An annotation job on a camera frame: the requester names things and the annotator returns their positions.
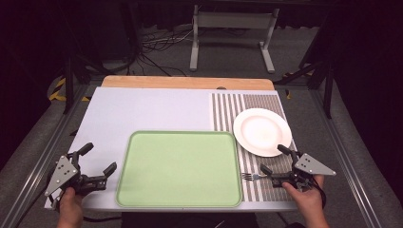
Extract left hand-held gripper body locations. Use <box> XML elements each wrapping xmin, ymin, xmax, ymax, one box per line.
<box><xmin>44</xmin><ymin>151</ymin><xmax>107</xmax><ymax>197</ymax></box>

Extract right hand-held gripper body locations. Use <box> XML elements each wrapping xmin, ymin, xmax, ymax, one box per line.
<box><xmin>271</xmin><ymin>151</ymin><xmax>337</xmax><ymax>193</ymax></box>

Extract silver fork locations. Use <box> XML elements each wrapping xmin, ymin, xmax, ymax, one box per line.
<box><xmin>241</xmin><ymin>172</ymin><xmax>270</xmax><ymax>181</ymax></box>

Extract person's left hand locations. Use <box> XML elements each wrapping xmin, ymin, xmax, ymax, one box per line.
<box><xmin>57</xmin><ymin>186</ymin><xmax>86</xmax><ymax>221</ymax></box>

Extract person's right hand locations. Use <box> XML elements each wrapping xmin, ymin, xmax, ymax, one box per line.
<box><xmin>281</xmin><ymin>174</ymin><xmax>328</xmax><ymax>223</ymax></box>

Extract white round plate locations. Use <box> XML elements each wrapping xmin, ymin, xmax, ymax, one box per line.
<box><xmin>232</xmin><ymin>107</ymin><xmax>293</xmax><ymax>158</ymax></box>

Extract yellow black hazard tape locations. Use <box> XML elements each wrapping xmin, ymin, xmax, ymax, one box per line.
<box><xmin>48</xmin><ymin>77</ymin><xmax>92</xmax><ymax>103</ymax></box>

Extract white table cover sheet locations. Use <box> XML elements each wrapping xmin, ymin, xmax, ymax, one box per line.
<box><xmin>44</xmin><ymin>86</ymin><xmax>299</xmax><ymax>213</ymax></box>

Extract black stand legs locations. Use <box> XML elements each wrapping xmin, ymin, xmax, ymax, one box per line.
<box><xmin>274</xmin><ymin>58</ymin><xmax>336</xmax><ymax>120</ymax></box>
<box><xmin>62</xmin><ymin>52</ymin><xmax>107</xmax><ymax>116</ymax></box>

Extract light green tray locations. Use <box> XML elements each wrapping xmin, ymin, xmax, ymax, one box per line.
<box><xmin>115</xmin><ymin>130</ymin><xmax>244</xmax><ymax>209</ymax></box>

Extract striped grey placemat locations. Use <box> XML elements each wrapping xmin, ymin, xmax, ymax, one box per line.
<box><xmin>210</xmin><ymin>92</ymin><xmax>299</xmax><ymax>203</ymax></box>

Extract grey metal stand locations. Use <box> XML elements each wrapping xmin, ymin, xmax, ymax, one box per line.
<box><xmin>188</xmin><ymin>4</ymin><xmax>281</xmax><ymax>75</ymax></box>

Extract aluminium frame rail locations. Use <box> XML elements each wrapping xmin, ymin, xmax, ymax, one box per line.
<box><xmin>0</xmin><ymin>83</ymin><xmax>93</xmax><ymax>228</ymax></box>
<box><xmin>308</xmin><ymin>88</ymin><xmax>383</xmax><ymax>228</ymax></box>

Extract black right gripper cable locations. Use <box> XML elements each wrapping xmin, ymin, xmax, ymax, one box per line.
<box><xmin>312</xmin><ymin>177</ymin><xmax>328</xmax><ymax>211</ymax></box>

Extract bundle of floor cables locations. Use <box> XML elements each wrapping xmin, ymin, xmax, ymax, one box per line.
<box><xmin>136</xmin><ymin>28</ymin><xmax>195</xmax><ymax>78</ymax></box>

